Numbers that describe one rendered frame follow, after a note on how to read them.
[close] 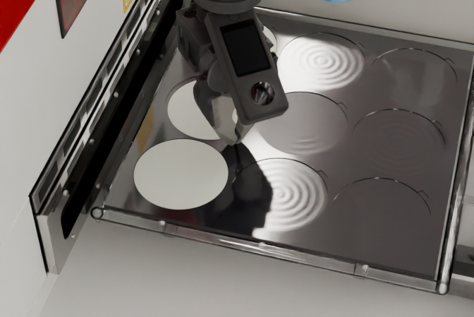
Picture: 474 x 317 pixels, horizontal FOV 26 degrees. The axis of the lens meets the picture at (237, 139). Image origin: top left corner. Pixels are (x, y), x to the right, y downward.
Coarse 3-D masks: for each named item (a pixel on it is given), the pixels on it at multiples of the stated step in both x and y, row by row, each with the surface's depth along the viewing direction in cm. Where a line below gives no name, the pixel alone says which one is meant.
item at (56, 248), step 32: (160, 0) 123; (160, 32) 130; (128, 64) 116; (160, 64) 129; (128, 96) 122; (96, 128) 109; (128, 128) 121; (96, 160) 115; (64, 192) 103; (96, 192) 113; (64, 224) 108; (64, 256) 107
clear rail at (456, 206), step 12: (468, 96) 118; (468, 108) 116; (468, 120) 115; (468, 132) 113; (468, 144) 112; (468, 156) 111; (456, 168) 110; (468, 168) 110; (456, 180) 109; (456, 192) 107; (456, 204) 106; (456, 216) 105; (456, 228) 104; (444, 240) 103; (456, 240) 103; (444, 252) 102; (444, 264) 101; (444, 276) 100; (444, 288) 99
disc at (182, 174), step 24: (168, 144) 113; (192, 144) 113; (144, 168) 110; (168, 168) 110; (192, 168) 110; (216, 168) 110; (144, 192) 108; (168, 192) 108; (192, 192) 108; (216, 192) 108
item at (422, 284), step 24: (96, 216) 106; (120, 216) 105; (144, 216) 105; (192, 240) 104; (216, 240) 103; (240, 240) 103; (312, 264) 101; (336, 264) 101; (360, 264) 101; (408, 288) 100; (432, 288) 99
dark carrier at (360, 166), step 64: (320, 64) 122; (384, 64) 122; (448, 64) 122; (256, 128) 114; (320, 128) 114; (384, 128) 114; (448, 128) 114; (128, 192) 108; (256, 192) 108; (320, 192) 108; (384, 192) 108; (448, 192) 108; (384, 256) 102
